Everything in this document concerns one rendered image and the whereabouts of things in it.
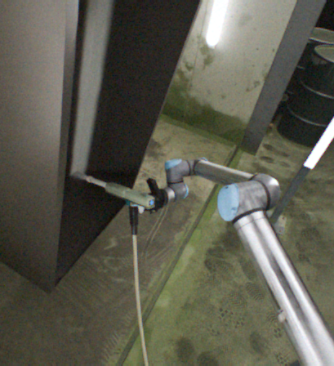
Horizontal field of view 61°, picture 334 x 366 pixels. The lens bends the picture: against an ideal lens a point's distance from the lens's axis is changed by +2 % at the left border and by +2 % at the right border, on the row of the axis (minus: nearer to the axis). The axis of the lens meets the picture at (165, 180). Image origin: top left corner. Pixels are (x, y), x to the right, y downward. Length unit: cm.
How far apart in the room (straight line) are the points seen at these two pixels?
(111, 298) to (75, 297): 20
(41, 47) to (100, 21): 69
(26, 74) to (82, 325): 138
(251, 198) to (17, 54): 72
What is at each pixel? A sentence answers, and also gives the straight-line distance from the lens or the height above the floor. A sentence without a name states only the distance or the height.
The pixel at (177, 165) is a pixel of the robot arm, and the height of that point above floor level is 73.
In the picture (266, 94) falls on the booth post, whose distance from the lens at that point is 272.
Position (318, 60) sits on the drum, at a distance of 319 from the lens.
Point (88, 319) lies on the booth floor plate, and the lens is 172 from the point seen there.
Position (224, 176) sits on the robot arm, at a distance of 124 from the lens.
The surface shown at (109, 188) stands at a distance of 136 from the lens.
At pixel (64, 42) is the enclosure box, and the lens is 48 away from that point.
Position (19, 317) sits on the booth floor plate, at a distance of 179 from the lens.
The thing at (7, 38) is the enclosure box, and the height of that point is 146.
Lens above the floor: 164
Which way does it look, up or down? 43 degrees down
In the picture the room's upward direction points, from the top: 10 degrees clockwise
